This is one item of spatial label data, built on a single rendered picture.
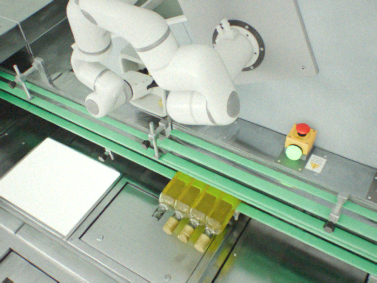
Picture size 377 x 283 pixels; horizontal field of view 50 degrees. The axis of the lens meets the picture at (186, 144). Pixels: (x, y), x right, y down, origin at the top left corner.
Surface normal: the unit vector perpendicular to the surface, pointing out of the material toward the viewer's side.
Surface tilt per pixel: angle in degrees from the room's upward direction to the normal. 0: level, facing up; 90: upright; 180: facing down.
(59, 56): 90
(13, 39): 90
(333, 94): 0
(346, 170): 90
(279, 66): 3
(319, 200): 90
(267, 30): 3
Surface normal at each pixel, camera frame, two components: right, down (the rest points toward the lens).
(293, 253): -0.08, -0.66
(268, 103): -0.53, 0.66
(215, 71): 0.76, 0.05
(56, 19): 0.85, 0.36
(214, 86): 0.61, 0.31
